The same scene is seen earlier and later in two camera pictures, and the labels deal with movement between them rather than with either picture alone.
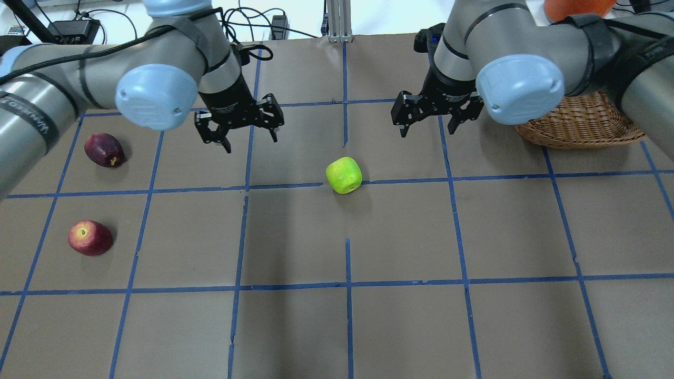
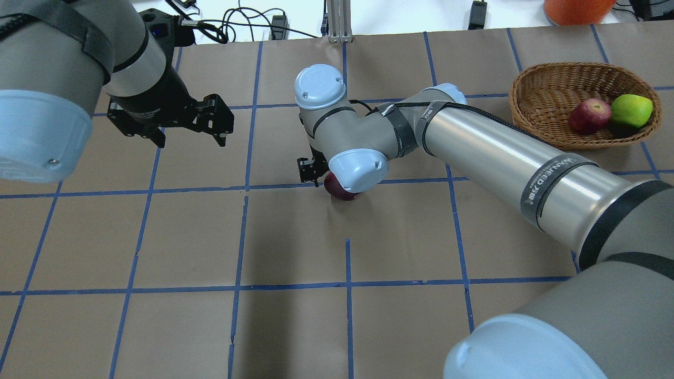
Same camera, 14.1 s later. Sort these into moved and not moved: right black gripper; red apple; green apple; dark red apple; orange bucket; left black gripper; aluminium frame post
Moved: left black gripper; red apple; right black gripper; dark red apple; green apple
Not moved: aluminium frame post; orange bucket
